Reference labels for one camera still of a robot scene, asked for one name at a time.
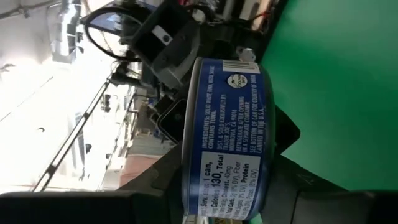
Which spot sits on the black monitor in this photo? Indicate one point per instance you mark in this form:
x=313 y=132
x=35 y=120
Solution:
x=172 y=119

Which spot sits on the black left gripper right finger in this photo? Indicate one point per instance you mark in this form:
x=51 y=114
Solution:
x=311 y=202

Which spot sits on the wide silver ventilation duct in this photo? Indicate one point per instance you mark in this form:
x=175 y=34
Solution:
x=66 y=34

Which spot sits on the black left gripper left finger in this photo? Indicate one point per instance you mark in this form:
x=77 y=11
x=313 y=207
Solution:
x=93 y=208

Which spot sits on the black overhead beam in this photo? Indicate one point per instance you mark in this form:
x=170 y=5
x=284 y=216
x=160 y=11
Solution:
x=71 y=137

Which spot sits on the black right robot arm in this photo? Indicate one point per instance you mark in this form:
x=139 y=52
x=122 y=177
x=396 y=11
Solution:
x=168 y=40

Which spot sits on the blue barcode tuna can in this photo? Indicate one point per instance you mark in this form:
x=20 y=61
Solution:
x=230 y=124

